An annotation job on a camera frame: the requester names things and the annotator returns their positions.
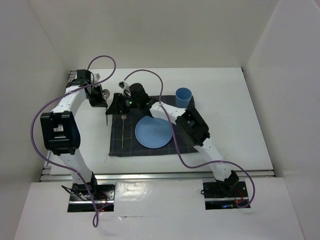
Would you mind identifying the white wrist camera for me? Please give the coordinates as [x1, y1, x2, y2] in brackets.
[118, 81, 131, 95]
[91, 73, 101, 84]

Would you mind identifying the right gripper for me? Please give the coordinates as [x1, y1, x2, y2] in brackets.
[105, 93, 141, 115]

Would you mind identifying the metal fork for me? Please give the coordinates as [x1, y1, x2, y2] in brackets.
[121, 114, 127, 148]

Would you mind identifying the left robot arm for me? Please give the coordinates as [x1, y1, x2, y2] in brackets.
[40, 84, 109, 200]

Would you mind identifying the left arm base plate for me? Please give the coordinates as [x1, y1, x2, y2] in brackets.
[61, 184, 116, 213]

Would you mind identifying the metal spoon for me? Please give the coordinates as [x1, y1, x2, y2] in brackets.
[102, 89, 110, 126]

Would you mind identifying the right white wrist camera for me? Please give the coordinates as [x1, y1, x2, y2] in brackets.
[118, 81, 131, 95]

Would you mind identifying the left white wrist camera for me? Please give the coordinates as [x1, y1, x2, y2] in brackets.
[91, 73, 101, 84]

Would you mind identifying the blue plastic plate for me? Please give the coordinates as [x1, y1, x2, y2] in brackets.
[134, 116, 173, 149]

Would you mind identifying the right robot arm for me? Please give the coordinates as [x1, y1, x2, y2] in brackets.
[105, 81, 239, 196]

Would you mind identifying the dark checked cloth napkin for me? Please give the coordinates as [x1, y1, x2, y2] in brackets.
[108, 94, 201, 158]

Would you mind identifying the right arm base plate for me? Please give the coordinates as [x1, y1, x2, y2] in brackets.
[200, 181, 249, 210]

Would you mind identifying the blue plastic cup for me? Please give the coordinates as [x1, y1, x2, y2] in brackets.
[175, 87, 193, 109]

